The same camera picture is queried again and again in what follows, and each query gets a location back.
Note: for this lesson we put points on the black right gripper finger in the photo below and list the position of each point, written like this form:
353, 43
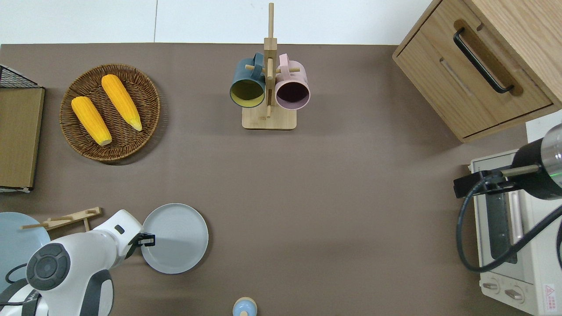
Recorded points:
465, 186

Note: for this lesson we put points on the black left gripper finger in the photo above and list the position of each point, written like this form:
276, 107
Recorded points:
141, 239

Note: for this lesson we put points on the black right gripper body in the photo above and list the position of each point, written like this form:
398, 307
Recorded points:
533, 175

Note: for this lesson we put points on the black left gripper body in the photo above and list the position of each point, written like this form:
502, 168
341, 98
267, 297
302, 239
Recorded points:
134, 246

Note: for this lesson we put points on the gray round plate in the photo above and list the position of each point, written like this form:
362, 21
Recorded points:
180, 239

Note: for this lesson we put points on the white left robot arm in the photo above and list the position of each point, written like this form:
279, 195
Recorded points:
88, 254

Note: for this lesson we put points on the light blue plate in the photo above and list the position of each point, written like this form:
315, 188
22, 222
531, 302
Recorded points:
15, 239

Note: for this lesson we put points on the wooden dish rack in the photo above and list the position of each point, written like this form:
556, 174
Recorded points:
70, 218

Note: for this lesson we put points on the white toaster oven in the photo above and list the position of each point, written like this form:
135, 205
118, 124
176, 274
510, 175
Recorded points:
540, 263

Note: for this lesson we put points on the brown wicker basket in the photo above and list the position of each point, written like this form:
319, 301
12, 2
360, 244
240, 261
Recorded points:
127, 145

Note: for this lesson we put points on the wooden cabinet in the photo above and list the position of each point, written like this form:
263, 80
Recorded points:
439, 79

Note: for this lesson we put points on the small blue bell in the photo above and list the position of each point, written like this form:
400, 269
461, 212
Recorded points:
244, 308

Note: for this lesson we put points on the yellow corn cob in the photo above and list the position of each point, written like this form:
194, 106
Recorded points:
91, 120
121, 102

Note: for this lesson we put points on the wooden mug tree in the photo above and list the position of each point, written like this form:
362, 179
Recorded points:
269, 120

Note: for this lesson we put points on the dark blue mug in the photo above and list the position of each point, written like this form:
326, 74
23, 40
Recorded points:
246, 77

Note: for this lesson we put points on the pink mug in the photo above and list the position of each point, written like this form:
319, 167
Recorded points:
292, 77

